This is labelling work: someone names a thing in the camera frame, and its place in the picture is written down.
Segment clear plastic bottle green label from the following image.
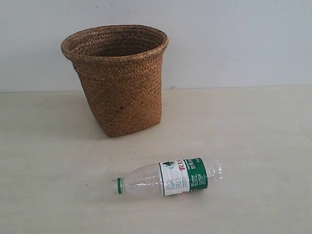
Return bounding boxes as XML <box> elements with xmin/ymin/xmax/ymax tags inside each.
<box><xmin>112</xmin><ymin>157</ymin><xmax>223</xmax><ymax>197</ymax></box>

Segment brown woven wicker basket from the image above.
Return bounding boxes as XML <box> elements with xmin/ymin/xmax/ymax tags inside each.
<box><xmin>60</xmin><ymin>25</ymin><xmax>169</xmax><ymax>137</ymax></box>

